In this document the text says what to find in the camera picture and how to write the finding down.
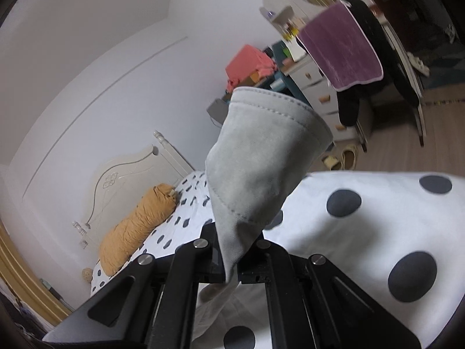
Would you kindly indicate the pink folded cloth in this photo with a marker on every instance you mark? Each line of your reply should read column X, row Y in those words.
column 250, row 65

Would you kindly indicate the white polka dot bed sheet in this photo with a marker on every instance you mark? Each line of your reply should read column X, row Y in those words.
column 327, row 232

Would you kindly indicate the black hanging garment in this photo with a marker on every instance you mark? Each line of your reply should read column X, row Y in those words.
column 374, row 61

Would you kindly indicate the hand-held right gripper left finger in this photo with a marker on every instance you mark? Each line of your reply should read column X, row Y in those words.
column 209, row 258

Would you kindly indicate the small beige plush ball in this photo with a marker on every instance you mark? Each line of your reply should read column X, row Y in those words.
column 87, row 275

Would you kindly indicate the purple towel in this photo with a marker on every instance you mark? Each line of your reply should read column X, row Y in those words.
column 339, row 49

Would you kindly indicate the orange bolster pillow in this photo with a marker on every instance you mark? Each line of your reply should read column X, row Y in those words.
column 136, row 225

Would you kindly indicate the white drawer cabinet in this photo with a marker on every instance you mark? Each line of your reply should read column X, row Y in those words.
column 316, row 87

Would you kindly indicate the grey garment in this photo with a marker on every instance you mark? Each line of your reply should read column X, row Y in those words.
column 254, row 160

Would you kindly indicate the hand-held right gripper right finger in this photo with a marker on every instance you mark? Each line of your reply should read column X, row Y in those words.
column 254, row 261

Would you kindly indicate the cream carved headboard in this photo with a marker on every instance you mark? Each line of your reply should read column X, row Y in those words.
column 127, row 180

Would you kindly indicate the yellow slipper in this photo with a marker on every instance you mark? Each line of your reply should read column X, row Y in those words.
column 331, row 162
column 349, row 157

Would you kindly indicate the grey box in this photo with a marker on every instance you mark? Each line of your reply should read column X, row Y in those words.
column 217, row 110

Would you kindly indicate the white wall socket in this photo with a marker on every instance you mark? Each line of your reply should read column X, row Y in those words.
column 83, row 244

